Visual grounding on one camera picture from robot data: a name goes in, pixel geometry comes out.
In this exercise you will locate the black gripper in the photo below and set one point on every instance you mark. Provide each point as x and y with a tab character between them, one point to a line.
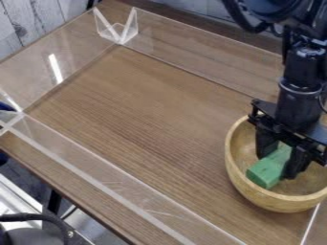
289	122

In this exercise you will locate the green rectangular block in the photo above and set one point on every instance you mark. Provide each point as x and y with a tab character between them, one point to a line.
265	171

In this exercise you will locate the light wooden bowl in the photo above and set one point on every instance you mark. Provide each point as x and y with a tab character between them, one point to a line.
291	195

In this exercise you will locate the clear acrylic tray wall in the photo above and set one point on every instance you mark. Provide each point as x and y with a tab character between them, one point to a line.
151	157

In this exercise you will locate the clear acrylic corner bracket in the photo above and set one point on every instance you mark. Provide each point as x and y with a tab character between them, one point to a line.
117	33

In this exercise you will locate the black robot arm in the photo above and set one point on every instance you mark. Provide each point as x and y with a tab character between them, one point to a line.
303	18

